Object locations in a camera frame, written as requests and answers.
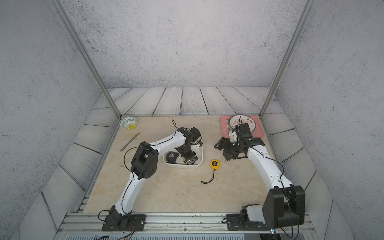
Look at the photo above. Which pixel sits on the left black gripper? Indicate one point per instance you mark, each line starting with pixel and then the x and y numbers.
pixel 190 157

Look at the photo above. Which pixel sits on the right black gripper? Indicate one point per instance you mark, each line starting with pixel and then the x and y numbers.
pixel 224 143

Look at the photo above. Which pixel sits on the dark grey 5M tape measure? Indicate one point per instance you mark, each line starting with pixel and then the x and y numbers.
pixel 171 157

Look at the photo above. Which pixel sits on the small yellow tape measure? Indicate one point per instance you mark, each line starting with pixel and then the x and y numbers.
pixel 214 164

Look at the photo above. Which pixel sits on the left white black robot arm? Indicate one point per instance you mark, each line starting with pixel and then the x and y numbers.
pixel 184 142

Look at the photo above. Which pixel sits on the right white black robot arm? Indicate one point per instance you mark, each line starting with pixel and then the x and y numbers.
pixel 285 203

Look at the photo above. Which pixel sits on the white plastic storage box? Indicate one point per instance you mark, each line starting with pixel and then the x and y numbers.
pixel 180 161

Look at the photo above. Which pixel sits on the white orange patterned plate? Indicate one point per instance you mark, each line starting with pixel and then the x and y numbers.
pixel 242 119

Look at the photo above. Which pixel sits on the pink tray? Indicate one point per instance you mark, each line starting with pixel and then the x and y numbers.
pixel 224 122

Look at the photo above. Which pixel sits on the metal butter knife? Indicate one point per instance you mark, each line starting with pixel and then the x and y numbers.
pixel 131 140

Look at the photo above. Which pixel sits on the patterned ceramic bowl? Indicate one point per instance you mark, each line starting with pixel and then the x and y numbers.
pixel 129 123

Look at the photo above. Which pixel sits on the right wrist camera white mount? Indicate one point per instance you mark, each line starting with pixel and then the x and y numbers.
pixel 233 136

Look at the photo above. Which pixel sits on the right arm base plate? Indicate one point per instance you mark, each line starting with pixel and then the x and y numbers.
pixel 238 222

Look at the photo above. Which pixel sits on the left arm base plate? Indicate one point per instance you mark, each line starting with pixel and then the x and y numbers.
pixel 132 223

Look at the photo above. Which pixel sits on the aluminium front rail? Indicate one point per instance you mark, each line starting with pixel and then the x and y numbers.
pixel 171 226

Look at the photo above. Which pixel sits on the right aluminium frame post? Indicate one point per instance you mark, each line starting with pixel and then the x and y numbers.
pixel 305 15

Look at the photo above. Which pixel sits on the aluminium frame post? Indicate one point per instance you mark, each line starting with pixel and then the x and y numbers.
pixel 305 15
pixel 69 28

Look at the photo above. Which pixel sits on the left aluminium frame post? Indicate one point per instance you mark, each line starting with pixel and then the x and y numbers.
pixel 69 28

